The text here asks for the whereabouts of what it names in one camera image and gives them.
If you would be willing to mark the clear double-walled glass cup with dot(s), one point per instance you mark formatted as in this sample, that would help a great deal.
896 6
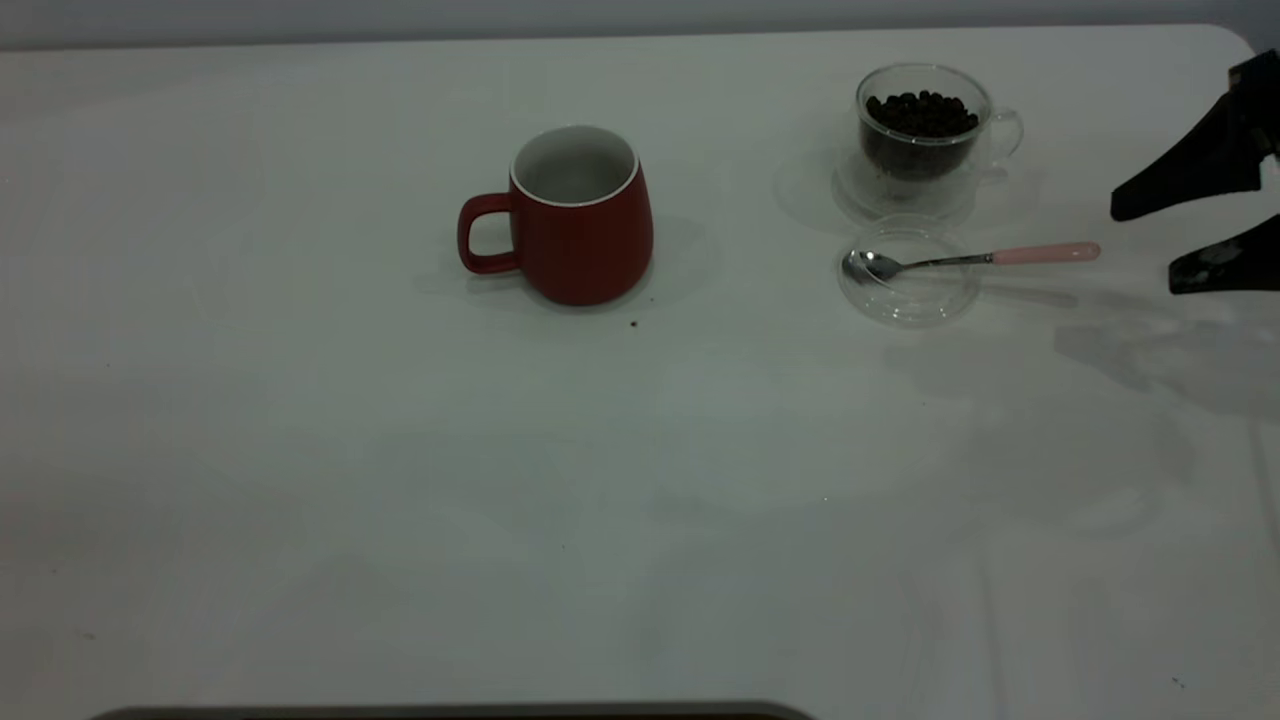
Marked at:
900 200

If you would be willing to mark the red ceramic mug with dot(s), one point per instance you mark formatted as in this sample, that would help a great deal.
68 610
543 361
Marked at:
590 250

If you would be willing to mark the pile of coffee beans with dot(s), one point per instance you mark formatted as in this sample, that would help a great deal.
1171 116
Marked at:
920 115

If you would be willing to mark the clear round glass lid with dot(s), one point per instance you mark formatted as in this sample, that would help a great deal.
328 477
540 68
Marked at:
920 300

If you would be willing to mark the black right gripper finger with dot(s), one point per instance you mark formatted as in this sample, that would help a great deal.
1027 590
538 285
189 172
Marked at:
1235 268
1215 160

